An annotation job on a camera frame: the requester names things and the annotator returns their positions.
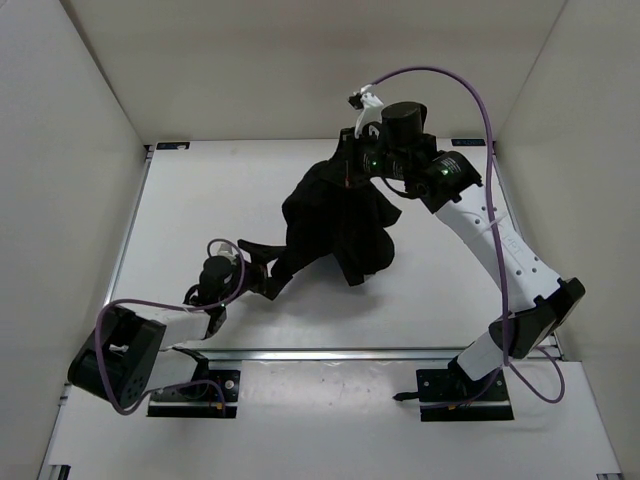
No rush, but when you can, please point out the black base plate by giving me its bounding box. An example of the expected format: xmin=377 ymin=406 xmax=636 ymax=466
xmin=393 ymin=369 xmax=514 ymax=422
xmin=147 ymin=369 xmax=241 ymax=419

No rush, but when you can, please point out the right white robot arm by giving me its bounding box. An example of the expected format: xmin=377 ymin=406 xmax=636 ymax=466
xmin=339 ymin=94 xmax=586 ymax=401

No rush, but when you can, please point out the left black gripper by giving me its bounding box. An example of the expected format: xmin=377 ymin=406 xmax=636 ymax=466
xmin=221 ymin=239 xmax=293 ymax=305

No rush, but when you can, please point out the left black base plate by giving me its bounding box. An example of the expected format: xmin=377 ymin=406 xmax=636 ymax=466
xmin=147 ymin=369 xmax=241 ymax=419

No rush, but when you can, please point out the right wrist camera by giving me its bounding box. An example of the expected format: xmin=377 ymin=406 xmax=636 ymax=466
xmin=348 ymin=84 xmax=384 ymax=138

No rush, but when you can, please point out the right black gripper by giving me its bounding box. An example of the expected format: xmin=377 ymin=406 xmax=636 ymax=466
xmin=320 ymin=128 xmax=409 ymax=192

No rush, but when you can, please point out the aluminium rail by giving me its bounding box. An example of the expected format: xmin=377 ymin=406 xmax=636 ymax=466
xmin=200 ymin=348 xmax=460 ymax=362

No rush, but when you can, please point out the right blue label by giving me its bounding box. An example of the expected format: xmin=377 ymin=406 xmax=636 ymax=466
xmin=451 ymin=138 xmax=486 ymax=147

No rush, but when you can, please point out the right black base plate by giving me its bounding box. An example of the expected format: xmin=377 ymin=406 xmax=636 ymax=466
xmin=393 ymin=369 xmax=514 ymax=422

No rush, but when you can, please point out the left blue label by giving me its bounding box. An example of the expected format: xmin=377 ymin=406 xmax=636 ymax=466
xmin=155 ymin=142 xmax=190 ymax=151

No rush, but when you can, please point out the blue label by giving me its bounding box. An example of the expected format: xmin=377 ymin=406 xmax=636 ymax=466
xmin=155 ymin=142 xmax=190 ymax=151
xmin=451 ymin=138 xmax=486 ymax=147

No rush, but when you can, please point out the black skirt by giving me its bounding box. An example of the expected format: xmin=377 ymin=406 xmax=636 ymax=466
xmin=267 ymin=160 xmax=401 ymax=299

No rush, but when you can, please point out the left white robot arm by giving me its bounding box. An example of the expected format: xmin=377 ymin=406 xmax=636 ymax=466
xmin=67 ymin=240 xmax=286 ymax=415

